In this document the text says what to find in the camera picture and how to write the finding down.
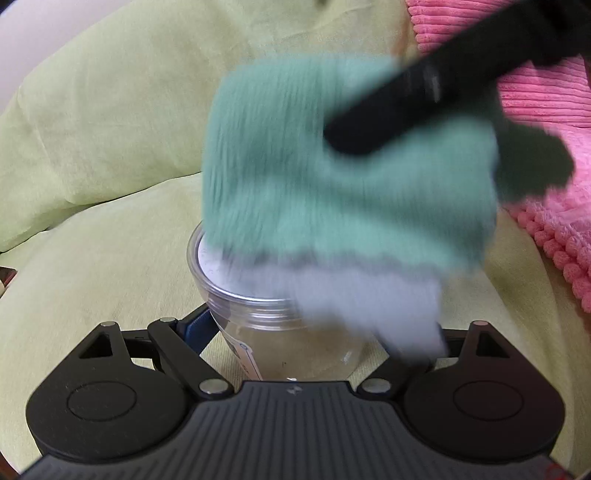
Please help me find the light green sofa cover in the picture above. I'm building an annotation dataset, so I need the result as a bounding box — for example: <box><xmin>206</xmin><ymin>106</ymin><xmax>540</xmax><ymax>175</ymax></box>
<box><xmin>0</xmin><ymin>0</ymin><xmax>583</xmax><ymax>476</ymax></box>

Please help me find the teal microfiber cloth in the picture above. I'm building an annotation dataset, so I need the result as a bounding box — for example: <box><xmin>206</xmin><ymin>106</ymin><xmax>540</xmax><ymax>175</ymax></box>
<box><xmin>200</xmin><ymin>54</ymin><xmax>576</xmax><ymax>363</ymax></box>

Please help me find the clear plastic jar white lid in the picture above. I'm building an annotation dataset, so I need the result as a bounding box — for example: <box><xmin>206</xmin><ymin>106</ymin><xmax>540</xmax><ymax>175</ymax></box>
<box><xmin>186</xmin><ymin>227</ymin><xmax>386</xmax><ymax>384</ymax></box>

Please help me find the dark smartphone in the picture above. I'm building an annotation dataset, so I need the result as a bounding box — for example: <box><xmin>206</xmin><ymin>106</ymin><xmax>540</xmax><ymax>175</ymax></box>
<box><xmin>0</xmin><ymin>266</ymin><xmax>17</xmax><ymax>296</ymax></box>

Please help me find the pink fleece blanket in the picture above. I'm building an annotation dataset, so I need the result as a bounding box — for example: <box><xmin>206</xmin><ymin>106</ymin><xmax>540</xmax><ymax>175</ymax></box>
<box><xmin>404</xmin><ymin>0</ymin><xmax>591</xmax><ymax>315</ymax></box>

